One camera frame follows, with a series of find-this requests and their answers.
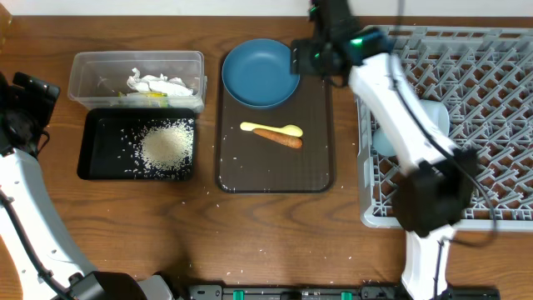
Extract dark blue plate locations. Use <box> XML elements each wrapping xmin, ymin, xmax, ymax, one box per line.
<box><xmin>222</xmin><ymin>38</ymin><xmax>300</xmax><ymax>109</ymax></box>

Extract cream plastic spoon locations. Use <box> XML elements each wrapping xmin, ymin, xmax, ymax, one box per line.
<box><xmin>240</xmin><ymin>122</ymin><xmax>303</xmax><ymax>138</ymax></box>

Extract orange carrot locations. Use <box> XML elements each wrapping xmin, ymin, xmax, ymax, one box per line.
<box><xmin>252</xmin><ymin>128</ymin><xmax>303</xmax><ymax>148</ymax></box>

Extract light blue cup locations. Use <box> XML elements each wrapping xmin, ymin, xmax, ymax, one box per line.
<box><xmin>372</xmin><ymin>127</ymin><xmax>396</xmax><ymax>157</ymax></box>

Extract yellow snack wrapper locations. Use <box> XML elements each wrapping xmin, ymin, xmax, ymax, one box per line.
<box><xmin>118</xmin><ymin>92</ymin><xmax>167</xmax><ymax>98</ymax></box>

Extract light blue bowl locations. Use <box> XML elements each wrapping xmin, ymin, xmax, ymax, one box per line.
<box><xmin>421</xmin><ymin>99</ymin><xmax>451</xmax><ymax>136</ymax></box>

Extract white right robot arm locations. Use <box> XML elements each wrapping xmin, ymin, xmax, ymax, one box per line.
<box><xmin>291</xmin><ymin>27</ymin><xmax>477</xmax><ymax>299</ymax></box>

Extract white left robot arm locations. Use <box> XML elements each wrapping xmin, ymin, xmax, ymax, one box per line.
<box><xmin>1</xmin><ymin>72</ymin><xmax>178</xmax><ymax>300</ymax></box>

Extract grey dishwasher rack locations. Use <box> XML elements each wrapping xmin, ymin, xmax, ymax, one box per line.
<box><xmin>352</xmin><ymin>24</ymin><xmax>533</xmax><ymax>233</ymax></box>

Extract black square bin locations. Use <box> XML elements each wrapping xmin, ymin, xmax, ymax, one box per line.
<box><xmin>77</xmin><ymin>108</ymin><xmax>196</xmax><ymax>180</ymax></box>

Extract crumpled white paper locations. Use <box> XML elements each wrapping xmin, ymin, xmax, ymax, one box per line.
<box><xmin>126</xmin><ymin>68</ymin><xmax>194</xmax><ymax>97</ymax></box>

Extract dark brown serving tray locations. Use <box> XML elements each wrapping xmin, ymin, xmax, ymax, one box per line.
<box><xmin>215</xmin><ymin>76</ymin><xmax>336</xmax><ymax>193</ymax></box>

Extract pile of rice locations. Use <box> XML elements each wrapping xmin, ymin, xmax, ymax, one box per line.
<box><xmin>117</xmin><ymin>117</ymin><xmax>195</xmax><ymax>181</ymax></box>

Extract clear plastic bin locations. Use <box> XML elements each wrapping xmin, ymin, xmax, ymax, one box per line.
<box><xmin>67</xmin><ymin>51</ymin><xmax>207</xmax><ymax>113</ymax></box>

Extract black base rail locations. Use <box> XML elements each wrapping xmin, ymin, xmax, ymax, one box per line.
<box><xmin>187</xmin><ymin>281</ymin><xmax>501</xmax><ymax>300</ymax></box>

